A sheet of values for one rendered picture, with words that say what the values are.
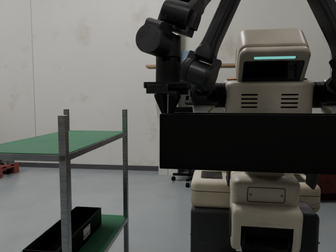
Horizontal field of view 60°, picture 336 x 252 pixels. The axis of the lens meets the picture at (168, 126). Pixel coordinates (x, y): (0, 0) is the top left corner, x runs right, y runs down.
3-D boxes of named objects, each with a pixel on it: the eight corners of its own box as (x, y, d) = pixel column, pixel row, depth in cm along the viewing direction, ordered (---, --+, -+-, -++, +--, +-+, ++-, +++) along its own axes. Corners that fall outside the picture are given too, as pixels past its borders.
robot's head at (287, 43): (234, 64, 107) (237, 26, 96) (294, 63, 104) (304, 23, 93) (235, 89, 97) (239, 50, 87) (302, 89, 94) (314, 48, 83)
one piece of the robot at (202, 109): (194, 111, 108) (194, 80, 106) (208, 111, 107) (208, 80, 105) (193, 116, 98) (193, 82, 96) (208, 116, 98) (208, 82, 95)
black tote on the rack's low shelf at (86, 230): (58, 275, 135) (57, 252, 134) (23, 272, 137) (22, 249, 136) (101, 224, 191) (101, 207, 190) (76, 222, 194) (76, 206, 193)
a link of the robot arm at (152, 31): (203, 14, 64) (170, 5, 67) (184, -4, 54) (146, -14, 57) (184, 66, 67) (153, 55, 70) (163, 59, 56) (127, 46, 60)
